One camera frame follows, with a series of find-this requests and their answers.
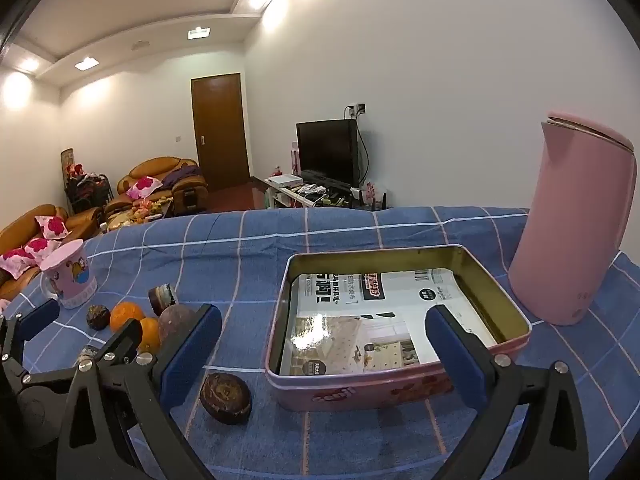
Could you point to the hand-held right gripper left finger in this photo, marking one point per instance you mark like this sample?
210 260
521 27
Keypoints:
190 355

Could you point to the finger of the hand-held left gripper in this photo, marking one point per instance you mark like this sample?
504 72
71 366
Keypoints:
122 340
40 312

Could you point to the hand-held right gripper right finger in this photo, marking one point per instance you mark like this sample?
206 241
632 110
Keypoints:
455 360

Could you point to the small orange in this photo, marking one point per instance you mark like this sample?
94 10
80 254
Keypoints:
151 335

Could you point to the purple passion fruit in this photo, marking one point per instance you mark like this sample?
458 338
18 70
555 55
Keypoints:
176 320

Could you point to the pink tin box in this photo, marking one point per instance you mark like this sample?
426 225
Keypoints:
350 395

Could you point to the pink cartoon cup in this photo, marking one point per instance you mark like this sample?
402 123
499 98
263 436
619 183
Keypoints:
67 275

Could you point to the pink floral cushion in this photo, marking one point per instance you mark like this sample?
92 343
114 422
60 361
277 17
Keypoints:
50 225
15 262
142 186
39 249

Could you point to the brown leather sofa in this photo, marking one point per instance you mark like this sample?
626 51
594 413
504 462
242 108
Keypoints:
150 166
20 225

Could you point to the blue plaid tablecloth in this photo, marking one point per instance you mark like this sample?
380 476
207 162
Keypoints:
200 260

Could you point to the cluttered coffee table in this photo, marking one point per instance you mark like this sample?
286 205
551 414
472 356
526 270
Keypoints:
140 212

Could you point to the black rack with clothes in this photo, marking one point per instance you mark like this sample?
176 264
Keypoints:
85 185

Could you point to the purple cloth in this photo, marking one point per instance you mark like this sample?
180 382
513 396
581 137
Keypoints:
182 177

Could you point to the black router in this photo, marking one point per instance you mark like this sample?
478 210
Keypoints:
382 201

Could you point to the pink electric kettle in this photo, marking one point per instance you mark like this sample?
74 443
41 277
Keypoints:
570 220

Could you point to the white television stand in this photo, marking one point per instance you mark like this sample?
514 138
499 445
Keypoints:
280 197

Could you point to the pink flower decoration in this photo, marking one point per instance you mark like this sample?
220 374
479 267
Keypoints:
370 191

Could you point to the white set-top box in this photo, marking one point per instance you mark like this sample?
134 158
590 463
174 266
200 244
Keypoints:
284 179

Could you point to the brown wooden door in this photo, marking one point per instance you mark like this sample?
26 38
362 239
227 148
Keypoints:
220 130

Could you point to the black television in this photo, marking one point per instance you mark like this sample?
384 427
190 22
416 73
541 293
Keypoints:
325 150

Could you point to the square ceiling light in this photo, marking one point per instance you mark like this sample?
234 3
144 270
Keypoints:
198 33
86 64

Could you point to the ceiling air vent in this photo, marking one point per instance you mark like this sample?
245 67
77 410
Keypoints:
141 46

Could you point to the wall power socket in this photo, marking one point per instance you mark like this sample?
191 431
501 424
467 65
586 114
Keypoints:
358 108

